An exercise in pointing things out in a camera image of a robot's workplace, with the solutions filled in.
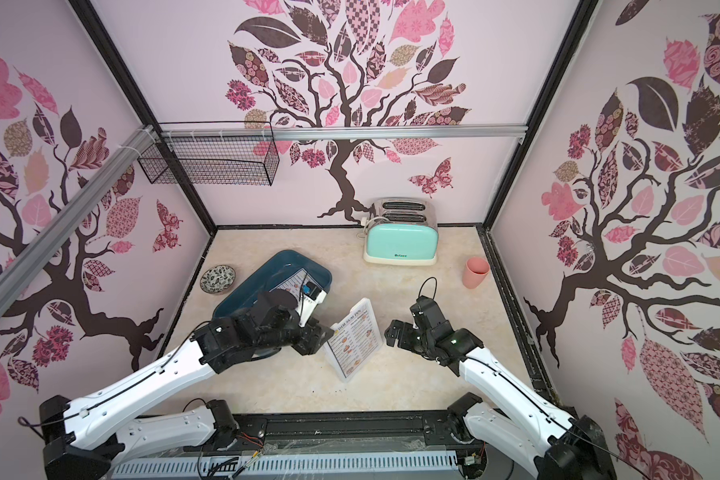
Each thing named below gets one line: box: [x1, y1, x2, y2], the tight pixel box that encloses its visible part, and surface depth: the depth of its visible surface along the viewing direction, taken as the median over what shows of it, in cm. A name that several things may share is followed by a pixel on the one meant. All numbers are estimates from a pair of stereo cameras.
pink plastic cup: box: [462, 256, 491, 289], surface depth 99 cm
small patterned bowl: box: [200, 264, 236, 294], surface depth 103 cm
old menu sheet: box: [327, 309, 379, 378], surface depth 79 cm
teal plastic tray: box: [213, 249, 333, 317], surface depth 104 cm
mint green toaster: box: [363, 197, 439, 266], surface depth 105 cm
